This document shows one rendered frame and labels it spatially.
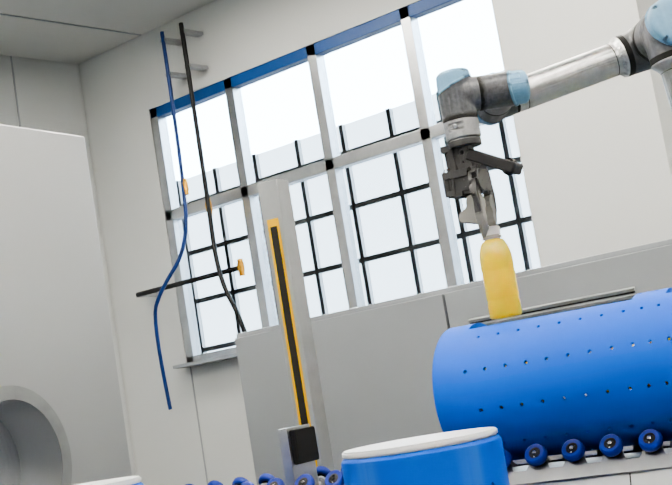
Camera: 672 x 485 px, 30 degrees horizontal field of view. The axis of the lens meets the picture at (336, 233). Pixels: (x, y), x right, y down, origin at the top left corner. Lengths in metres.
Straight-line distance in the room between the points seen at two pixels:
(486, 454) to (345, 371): 2.70
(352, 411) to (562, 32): 1.83
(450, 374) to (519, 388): 0.15
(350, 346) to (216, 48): 2.77
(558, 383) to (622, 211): 2.88
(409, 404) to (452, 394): 2.17
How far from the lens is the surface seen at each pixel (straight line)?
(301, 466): 2.81
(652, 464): 2.39
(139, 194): 7.53
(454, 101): 2.67
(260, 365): 5.11
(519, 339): 2.46
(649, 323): 2.37
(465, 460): 2.12
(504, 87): 2.69
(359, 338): 4.76
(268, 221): 3.20
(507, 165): 2.62
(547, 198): 5.40
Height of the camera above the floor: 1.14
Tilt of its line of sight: 7 degrees up
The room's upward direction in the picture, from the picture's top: 9 degrees counter-clockwise
